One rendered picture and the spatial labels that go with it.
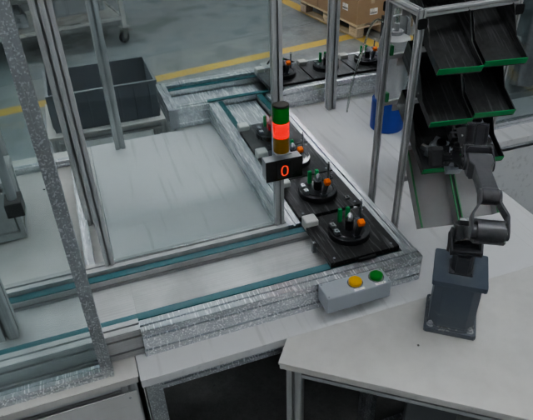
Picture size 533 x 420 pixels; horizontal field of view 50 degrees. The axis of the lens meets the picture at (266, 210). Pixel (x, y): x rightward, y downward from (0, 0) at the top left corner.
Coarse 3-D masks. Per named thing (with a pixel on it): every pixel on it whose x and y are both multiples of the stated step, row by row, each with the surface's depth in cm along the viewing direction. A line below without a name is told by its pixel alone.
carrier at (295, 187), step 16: (320, 176) 204; (336, 176) 217; (288, 192) 209; (304, 192) 204; (320, 192) 205; (336, 192) 207; (352, 192) 208; (304, 208) 201; (320, 208) 200; (336, 208) 200
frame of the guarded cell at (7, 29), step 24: (0, 0) 99; (0, 24) 101; (24, 72) 106; (24, 96) 109; (48, 144) 115; (48, 168) 119; (48, 192) 121; (72, 240) 130; (72, 264) 133; (96, 312) 143; (96, 336) 148; (48, 384) 152; (72, 384) 154; (0, 408) 150
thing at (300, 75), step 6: (282, 60) 294; (288, 60) 288; (282, 66) 295; (288, 66) 289; (294, 66) 308; (288, 72) 294; (294, 72) 296; (300, 72) 301; (288, 78) 294; (294, 78) 294; (300, 78) 294; (306, 78) 294; (288, 84) 290; (294, 84) 291
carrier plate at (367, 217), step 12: (324, 216) 197; (336, 216) 197; (372, 216) 196; (312, 228) 191; (324, 228) 191; (372, 228) 190; (384, 228) 190; (312, 240) 188; (324, 240) 186; (372, 240) 185; (384, 240) 185; (324, 252) 181; (336, 252) 181; (348, 252) 180; (360, 252) 180; (372, 252) 180; (384, 252) 182; (336, 264) 178
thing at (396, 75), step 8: (392, 32) 244; (400, 32) 244; (408, 32) 249; (392, 40) 243; (400, 40) 243; (408, 40) 244; (400, 48) 244; (392, 64) 248; (376, 72) 257; (392, 72) 250; (400, 72) 250; (376, 80) 258; (392, 80) 252; (400, 80) 252; (376, 88) 259; (392, 88) 254; (400, 88) 255; (376, 96) 261; (392, 96) 256
